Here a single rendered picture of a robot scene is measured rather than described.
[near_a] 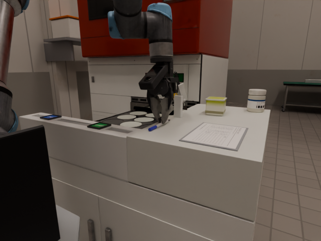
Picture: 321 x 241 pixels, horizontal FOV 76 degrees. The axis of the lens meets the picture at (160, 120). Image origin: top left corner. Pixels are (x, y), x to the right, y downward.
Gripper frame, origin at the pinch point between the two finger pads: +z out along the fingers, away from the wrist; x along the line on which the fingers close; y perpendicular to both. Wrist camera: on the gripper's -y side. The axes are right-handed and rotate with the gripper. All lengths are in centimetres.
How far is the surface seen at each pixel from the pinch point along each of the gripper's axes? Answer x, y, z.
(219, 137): -20.3, -4.0, 2.6
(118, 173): 7.9, -13.8, 14.5
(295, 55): -79, 681, -60
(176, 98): -0.2, 13.2, -6.0
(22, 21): 236, 97, -85
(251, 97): -23.8, 38.6, -3.8
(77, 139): 24.7, -13.9, 5.5
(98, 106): 77, 49, 5
